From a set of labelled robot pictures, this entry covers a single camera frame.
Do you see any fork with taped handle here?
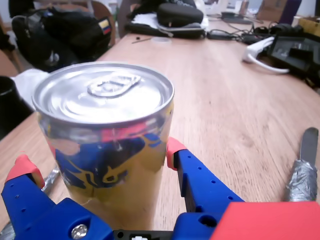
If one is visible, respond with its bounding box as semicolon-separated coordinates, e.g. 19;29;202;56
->
0;167;61;240

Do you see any white curved object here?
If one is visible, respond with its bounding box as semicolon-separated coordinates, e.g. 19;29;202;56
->
241;36;291;75

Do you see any clear tape roll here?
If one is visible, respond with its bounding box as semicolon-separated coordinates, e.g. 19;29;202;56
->
152;36;173;47

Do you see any red camera mount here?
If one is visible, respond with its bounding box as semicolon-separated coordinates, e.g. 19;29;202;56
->
209;201;320;240

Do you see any black electronic device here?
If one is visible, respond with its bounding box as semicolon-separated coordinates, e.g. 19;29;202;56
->
262;34;320;88

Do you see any white crumpled cloth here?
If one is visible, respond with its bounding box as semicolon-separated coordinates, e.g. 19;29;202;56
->
11;68;55;101

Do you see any black power adapter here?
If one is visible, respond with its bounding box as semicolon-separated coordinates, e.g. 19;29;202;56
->
206;29;241;41

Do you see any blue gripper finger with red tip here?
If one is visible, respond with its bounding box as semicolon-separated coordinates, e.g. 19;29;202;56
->
166;136;245;240
1;154;115;240

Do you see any black flat sleeve bag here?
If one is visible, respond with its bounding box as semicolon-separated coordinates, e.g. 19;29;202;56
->
124;21;207;40

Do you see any black cylindrical container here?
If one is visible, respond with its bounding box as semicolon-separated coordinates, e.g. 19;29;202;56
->
0;76;35;141

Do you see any knife with taped handle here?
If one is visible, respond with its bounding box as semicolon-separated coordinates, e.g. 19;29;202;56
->
283;127;320;203

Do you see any brown cardboard box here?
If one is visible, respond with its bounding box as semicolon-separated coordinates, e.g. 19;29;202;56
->
257;0;288;21

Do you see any black oval zip case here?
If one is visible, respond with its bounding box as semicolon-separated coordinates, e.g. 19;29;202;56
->
156;2;205;28

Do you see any black backpack with flag patch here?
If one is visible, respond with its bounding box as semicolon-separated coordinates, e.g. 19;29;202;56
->
11;7;117;73

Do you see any yellow Red Bull can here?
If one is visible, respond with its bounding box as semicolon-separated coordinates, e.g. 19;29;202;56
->
31;61;175;226

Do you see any thin dark stick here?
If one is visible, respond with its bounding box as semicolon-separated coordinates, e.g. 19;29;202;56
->
131;37;152;45

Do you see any yellow cardboard box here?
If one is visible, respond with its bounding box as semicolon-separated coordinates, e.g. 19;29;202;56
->
298;16;320;31

